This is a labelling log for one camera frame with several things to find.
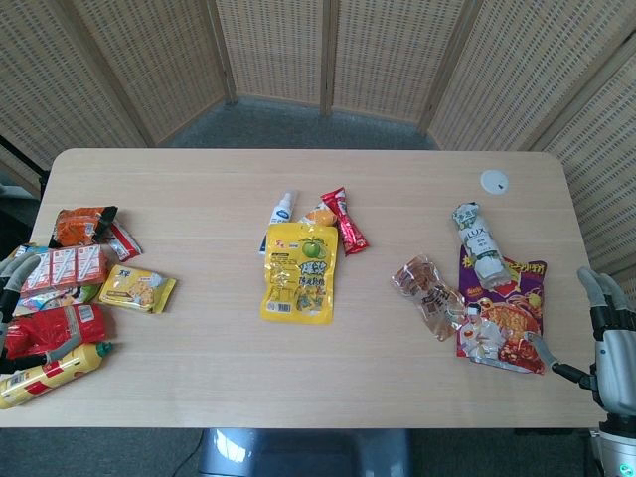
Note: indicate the clear brown dried snack packet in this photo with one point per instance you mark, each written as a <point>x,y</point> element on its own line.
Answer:
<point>427,293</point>

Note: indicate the yellow snack pouch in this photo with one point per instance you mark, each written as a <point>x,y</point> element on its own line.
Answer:
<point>299,278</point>

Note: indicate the red white small sachet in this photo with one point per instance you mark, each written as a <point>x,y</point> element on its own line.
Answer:
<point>124,242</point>

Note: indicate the orange black snack bag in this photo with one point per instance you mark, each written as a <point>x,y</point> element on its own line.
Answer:
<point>79,226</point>

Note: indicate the purple red noodle bag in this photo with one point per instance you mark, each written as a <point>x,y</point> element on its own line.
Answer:
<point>512,323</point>

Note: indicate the orange drink carton pack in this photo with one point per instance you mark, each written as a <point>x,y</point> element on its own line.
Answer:
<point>64,266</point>

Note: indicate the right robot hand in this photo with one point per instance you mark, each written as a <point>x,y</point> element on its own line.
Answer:
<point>608,318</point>

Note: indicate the yellow bottle green cap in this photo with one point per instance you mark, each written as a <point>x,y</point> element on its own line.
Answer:
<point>49,372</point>

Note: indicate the white LUX body wash bottle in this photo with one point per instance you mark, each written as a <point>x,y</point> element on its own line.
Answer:
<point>482,243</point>

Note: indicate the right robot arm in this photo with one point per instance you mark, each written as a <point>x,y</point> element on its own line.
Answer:
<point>616,452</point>

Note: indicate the yellow cracker packet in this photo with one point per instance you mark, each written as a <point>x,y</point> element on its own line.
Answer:
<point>136,289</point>

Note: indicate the orange snack packet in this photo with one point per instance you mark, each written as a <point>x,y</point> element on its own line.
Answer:
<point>318,216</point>

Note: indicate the white spray bottle blue label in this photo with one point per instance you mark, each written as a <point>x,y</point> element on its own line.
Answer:
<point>278,220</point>

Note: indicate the red stick snack packet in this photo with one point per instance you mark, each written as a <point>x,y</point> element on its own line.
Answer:
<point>346,223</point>

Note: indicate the bamboo folding screen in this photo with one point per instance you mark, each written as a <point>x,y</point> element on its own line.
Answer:
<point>318,64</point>

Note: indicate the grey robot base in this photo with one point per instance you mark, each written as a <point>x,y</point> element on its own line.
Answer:
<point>303,453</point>

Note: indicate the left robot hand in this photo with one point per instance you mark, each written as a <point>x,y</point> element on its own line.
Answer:
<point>15,278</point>

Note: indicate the colourful cartoon snack packet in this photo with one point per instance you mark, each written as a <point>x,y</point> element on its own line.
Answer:
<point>54,296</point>

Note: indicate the red snack bag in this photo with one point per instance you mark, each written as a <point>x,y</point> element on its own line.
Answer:
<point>54,330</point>

